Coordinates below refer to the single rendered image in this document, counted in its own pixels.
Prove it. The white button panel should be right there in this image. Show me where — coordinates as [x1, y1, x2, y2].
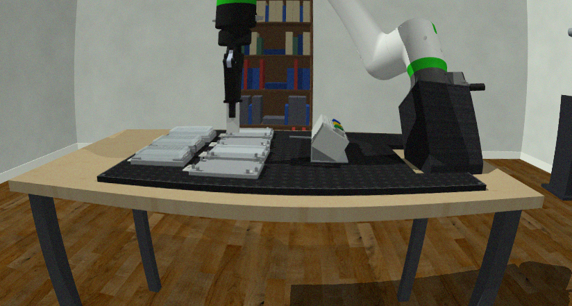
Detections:
[289, 114, 349, 163]

